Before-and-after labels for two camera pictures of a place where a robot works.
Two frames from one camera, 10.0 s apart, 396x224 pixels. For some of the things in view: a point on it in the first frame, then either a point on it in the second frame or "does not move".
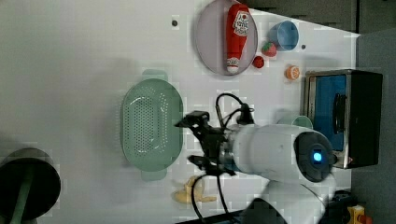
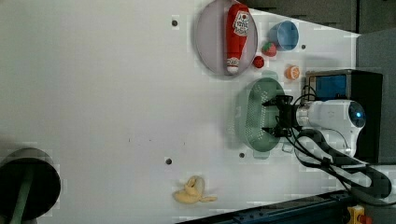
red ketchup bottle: (237, 23) does not move
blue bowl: (284, 35) does not move
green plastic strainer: (150, 139) -> (252, 117)
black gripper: (213, 140) -> (287, 116)
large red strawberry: (269, 49) does not move
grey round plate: (211, 40) does not move
